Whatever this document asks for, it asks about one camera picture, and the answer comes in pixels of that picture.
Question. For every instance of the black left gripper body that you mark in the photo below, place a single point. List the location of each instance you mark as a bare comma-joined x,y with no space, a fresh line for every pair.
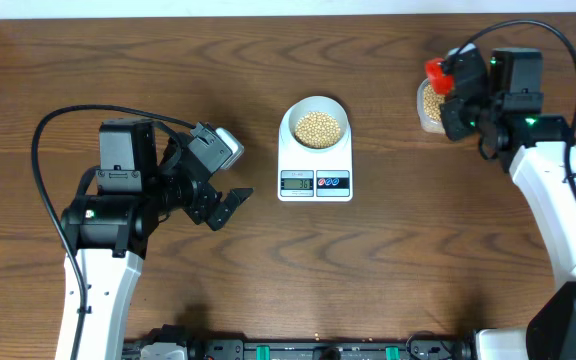
178,188

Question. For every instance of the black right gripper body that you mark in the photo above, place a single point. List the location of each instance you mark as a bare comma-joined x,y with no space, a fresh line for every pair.
465,115

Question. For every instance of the red measuring scoop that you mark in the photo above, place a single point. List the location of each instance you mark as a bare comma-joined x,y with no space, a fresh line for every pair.
440,80

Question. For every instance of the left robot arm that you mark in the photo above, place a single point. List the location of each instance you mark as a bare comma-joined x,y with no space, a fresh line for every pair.
146,172

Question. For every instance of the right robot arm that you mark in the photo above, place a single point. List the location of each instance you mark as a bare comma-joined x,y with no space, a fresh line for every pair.
500,99

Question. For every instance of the white kitchen scale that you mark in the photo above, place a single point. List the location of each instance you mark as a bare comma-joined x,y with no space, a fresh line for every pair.
315,176

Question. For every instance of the soybeans in bowl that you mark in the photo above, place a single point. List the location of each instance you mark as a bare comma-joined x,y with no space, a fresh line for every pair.
317,130

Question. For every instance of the grey bowl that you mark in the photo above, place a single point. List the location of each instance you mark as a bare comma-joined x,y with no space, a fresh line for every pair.
317,104

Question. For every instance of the clear container of soybeans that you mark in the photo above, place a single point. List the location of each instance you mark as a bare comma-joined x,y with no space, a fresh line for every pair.
428,108

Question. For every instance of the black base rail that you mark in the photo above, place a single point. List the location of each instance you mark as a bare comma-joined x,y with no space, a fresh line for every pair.
176,342

